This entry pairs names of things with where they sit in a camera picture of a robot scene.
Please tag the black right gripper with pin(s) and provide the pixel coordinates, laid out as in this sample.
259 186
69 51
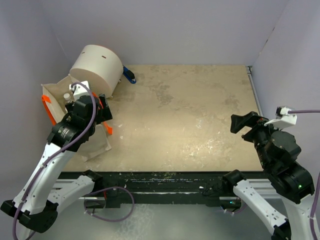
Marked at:
237 121

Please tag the large white cylindrical container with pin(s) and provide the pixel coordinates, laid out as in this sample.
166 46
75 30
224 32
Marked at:
100 67

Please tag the blue black tool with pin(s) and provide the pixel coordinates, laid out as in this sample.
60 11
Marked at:
129 75

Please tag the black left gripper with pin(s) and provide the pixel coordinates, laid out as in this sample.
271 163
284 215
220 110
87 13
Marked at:
104 114

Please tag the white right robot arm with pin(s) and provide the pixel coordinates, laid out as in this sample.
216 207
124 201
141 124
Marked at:
277 152

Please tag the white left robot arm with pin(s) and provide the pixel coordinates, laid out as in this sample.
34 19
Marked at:
36 207

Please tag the canvas bag orange handles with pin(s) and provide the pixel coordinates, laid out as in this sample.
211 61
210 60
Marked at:
54 102

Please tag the clear bottle white cap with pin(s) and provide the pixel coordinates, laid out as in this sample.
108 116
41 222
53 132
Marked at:
67 96

